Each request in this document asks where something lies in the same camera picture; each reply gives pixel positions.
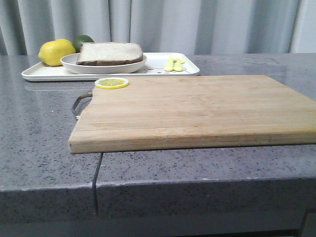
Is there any metal board handle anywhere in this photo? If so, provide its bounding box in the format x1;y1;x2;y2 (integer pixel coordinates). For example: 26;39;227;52
71;89;92;120

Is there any yellow lemon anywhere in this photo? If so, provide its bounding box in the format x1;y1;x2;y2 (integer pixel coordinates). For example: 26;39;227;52
38;39;76;66

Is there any white round plate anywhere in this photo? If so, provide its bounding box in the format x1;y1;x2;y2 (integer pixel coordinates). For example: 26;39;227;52
61;53;147;74

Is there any lemon slice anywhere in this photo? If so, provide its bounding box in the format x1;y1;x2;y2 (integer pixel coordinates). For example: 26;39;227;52
95;78;129;89

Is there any yellow-green plastic utensil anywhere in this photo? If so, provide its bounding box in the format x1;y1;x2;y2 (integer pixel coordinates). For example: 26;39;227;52
164;56;185;72

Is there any white rectangular tray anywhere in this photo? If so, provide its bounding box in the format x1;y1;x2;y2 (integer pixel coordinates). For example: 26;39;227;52
22;52;199;82

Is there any wooden cutting board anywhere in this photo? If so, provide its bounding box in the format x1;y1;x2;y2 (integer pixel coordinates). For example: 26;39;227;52
68;75;316;154

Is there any grey curtain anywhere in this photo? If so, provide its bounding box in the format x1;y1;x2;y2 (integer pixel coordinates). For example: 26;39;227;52
0;0;316;55

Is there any white bread slice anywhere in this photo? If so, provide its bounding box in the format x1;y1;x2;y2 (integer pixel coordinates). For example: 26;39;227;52
77;42;143;66

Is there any green lime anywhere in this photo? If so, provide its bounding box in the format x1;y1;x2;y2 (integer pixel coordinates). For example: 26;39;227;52
72;35;94;53

